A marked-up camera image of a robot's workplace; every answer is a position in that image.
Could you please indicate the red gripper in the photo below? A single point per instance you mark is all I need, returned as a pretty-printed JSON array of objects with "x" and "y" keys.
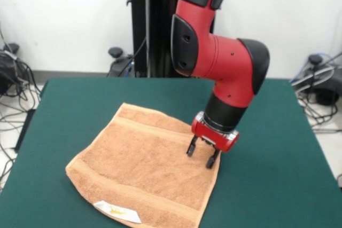
[{"x": 213, "y": 138}]

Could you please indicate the tan terry towel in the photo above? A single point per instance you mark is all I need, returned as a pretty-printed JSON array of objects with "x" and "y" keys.
[{"x": 144, "y": 164}]

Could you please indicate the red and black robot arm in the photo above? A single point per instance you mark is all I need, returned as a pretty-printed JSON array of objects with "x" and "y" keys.
[{"x": 219, "y": 57}]

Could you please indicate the dark green table cloth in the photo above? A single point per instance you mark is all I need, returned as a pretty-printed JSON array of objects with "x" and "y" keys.
[{"x": 267, "y": 172}]

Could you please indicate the grey stand base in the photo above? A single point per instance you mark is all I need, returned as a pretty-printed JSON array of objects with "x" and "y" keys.
[
  {"x": 324, "y": 93},
  {"x": 5, "y": 78}
]

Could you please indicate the black pedestal base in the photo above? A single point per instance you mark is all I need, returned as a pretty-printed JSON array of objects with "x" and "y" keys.
[{"x": 117, "y": 67}]

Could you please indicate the black pedestal levelling knob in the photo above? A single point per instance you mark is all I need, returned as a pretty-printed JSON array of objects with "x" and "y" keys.
[{"x": 115, "y": 51}]

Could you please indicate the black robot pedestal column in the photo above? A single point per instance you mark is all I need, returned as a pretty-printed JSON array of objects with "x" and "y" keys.
[{"x": 155, "y": 25}]

